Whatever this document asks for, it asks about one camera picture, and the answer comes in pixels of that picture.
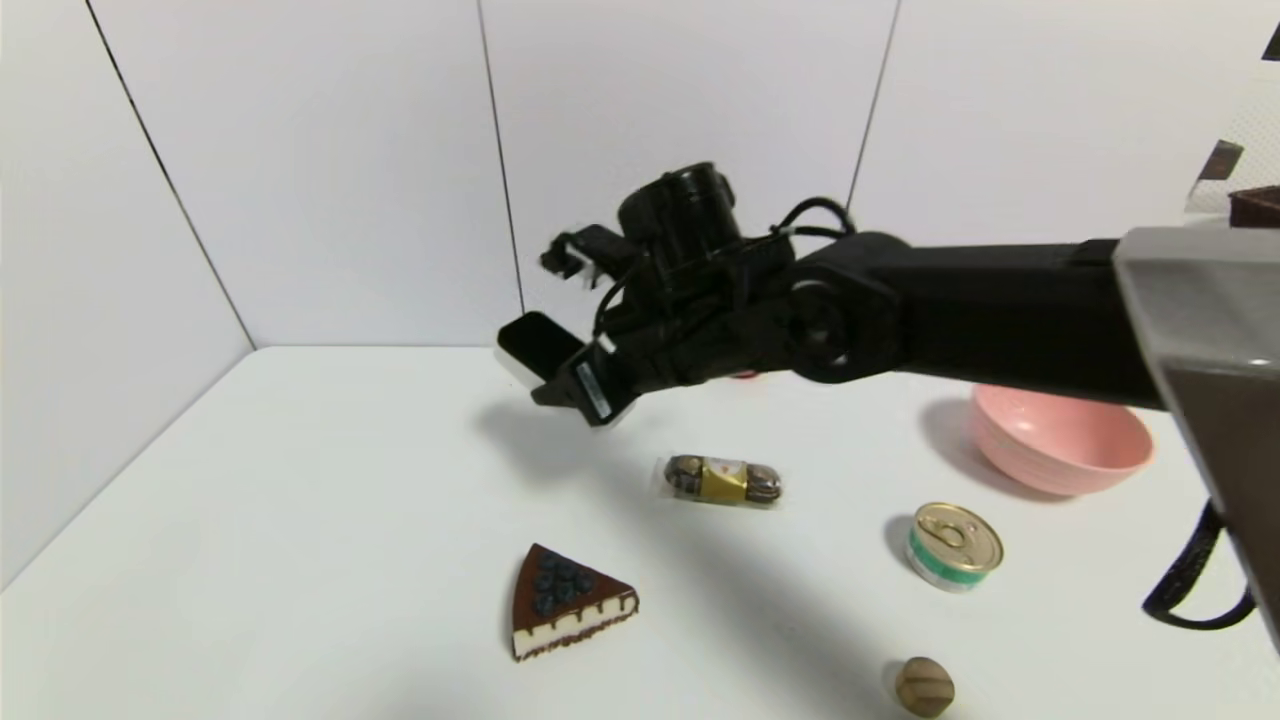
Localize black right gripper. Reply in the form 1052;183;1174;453
530;343;688;429

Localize black and white board eraser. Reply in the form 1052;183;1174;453
496;311;642;429

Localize pink bowl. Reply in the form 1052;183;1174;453
968;384;1155;498

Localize wrapped chocolate balls pack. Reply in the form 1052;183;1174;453
655;454;784;508

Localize blueberry chocolate cake slice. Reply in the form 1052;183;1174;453
511;544;641;662

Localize green tin can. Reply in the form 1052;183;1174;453
906;502;1005;594

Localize brown walnut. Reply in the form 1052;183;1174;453
895;656;956;718

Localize dark grey block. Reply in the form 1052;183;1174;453
1199;140;1245;183

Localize dark brown basket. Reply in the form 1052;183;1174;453
1228;186;1280;230

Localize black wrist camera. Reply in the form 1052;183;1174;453
539;225;637;292

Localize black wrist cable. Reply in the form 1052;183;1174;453
770;196;859;241

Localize black cable loop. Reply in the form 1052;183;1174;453
1142;498;1257;632

